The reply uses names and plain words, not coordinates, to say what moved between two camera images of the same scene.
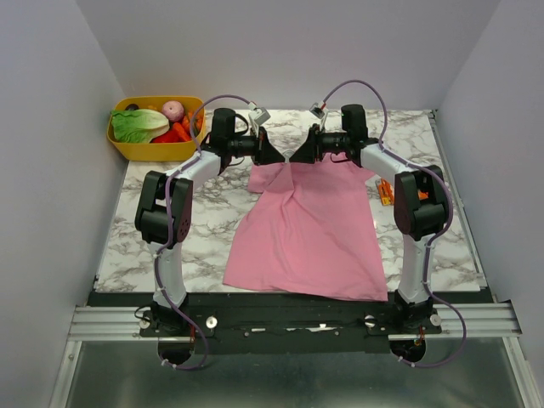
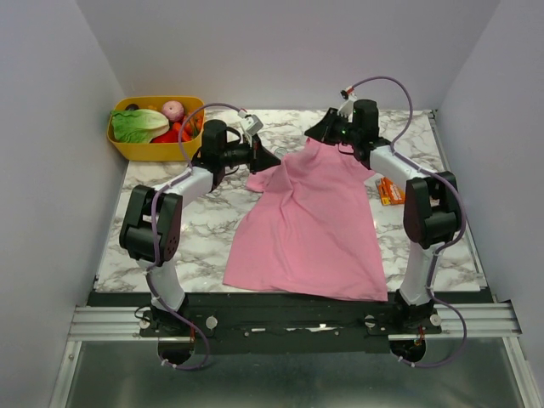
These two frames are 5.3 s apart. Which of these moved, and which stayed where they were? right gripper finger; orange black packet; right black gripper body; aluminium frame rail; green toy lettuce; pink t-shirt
Moved: right gripper finger; right black gripper body
Stayed: aluminium frame rail; orange black packet; pink t-shirt; green toy lettuce
